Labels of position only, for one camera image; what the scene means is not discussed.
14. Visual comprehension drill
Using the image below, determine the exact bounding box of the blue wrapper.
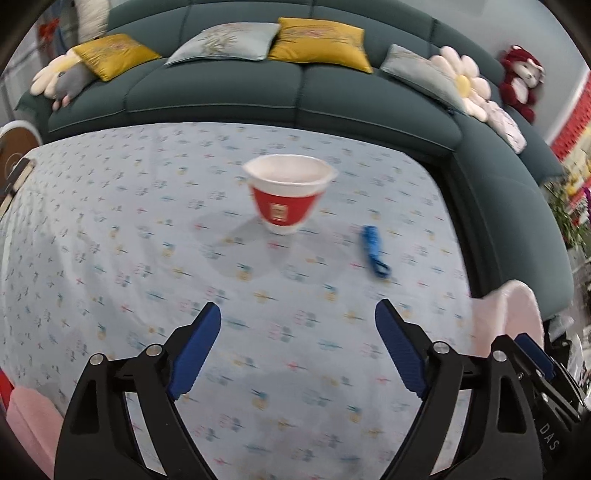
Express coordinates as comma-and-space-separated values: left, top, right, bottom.
361, 225, 391, 279

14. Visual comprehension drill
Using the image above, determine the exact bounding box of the red paper cup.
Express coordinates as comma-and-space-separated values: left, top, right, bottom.
242, 154, 339, 235

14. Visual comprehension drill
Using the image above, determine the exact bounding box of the potted orchid plant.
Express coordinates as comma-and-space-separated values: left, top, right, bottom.
544, 179, 590, 258

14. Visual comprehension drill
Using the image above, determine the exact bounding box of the white patterned cushion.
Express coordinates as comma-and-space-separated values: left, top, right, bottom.
483, 100, 527, 154

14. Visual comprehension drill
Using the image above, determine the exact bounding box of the floral tablecloth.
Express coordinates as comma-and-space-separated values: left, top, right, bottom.
1, 123, 472, 479

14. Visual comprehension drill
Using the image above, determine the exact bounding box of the white flower pillow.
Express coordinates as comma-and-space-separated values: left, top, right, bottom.
430, 46, 492, 123

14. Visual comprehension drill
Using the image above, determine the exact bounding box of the red teddy bear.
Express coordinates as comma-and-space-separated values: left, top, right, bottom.
499, 44, 545, 124

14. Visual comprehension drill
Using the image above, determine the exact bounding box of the round wooden side table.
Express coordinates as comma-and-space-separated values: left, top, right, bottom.
1, 120, 43, 216

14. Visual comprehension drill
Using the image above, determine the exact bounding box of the pale blue cushion right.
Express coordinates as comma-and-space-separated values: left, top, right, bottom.
380, 44, 467, 114

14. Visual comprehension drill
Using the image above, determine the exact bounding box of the pale blue cushion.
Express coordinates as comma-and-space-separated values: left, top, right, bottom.
165, 22, 280, 66
380, 44, 467, 114

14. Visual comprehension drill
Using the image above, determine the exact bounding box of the grey mouse plush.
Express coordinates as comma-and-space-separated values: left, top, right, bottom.
29, 49, 98, 111

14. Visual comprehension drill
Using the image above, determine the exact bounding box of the teal sectional sofa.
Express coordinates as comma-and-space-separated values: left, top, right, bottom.
17, 1, 574, 318

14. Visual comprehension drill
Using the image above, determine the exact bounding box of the yellow cushion left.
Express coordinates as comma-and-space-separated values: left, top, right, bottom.
73, 34, 161, 82

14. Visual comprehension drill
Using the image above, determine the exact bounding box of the yellow cushion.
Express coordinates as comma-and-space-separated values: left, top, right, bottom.
73, 34, 161, 82
267, 17, 373, 74

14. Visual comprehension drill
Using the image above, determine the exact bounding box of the yellow cushion centre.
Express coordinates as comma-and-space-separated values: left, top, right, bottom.
267, 17, 373, 74

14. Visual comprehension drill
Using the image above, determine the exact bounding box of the white plush pillow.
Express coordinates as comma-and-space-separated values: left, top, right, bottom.
74, 0, 110, 43

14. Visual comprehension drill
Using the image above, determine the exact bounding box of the pale blue cushion left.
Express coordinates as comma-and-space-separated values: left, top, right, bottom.
165, 22, 280, 66

